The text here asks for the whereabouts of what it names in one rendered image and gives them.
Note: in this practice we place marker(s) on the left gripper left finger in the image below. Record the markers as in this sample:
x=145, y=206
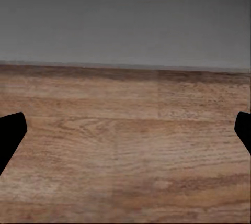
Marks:
x=12, y=130

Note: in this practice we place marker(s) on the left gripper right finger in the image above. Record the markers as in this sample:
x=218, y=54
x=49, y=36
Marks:
x=243, y=129

